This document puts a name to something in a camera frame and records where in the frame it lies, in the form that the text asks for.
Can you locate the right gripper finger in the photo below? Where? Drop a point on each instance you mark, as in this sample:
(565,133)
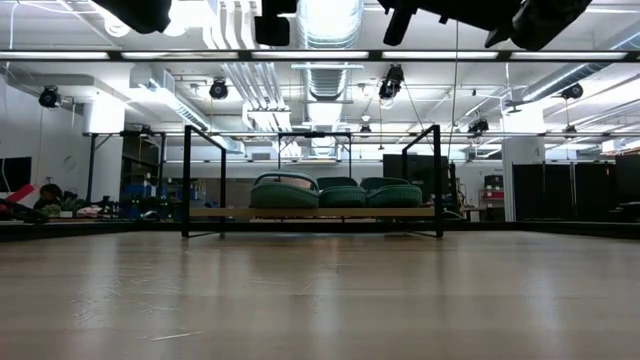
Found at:
(397,27)

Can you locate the teal rubber slide sandal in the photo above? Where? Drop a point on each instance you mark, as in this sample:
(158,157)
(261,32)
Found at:
(342,197)
(395,196)
(285,197)

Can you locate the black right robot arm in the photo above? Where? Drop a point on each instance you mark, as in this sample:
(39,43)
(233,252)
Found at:
(545,20)

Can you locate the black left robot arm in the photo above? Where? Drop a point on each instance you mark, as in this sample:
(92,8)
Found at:
(140,12)

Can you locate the black beam with light strips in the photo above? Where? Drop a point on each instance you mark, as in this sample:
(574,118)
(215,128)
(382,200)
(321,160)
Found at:
(245,55)

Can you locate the black cabinet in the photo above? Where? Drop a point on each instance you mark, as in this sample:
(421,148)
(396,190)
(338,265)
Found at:
(420,170)

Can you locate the white column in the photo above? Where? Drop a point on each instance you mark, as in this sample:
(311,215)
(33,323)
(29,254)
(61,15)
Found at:
(522,170)

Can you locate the black partition panels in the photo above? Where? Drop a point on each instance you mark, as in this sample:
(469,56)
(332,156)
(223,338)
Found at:
(560,192)

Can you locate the person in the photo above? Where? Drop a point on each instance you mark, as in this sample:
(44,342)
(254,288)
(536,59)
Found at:
(48,194)

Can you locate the black monitor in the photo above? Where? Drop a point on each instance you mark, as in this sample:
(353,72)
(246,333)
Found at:
(15,174)

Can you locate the silver air duct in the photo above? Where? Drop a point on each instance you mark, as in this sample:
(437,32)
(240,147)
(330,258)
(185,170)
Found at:
(327,25)

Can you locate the wooden shelf with black frame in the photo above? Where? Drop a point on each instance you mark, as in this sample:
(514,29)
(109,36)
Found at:
(225,212)

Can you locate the black metal station frame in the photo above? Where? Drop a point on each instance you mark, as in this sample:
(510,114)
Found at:
(91,165)

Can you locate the black aluminium table frame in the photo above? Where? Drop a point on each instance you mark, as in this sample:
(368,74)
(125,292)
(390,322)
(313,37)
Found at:
(100,229)

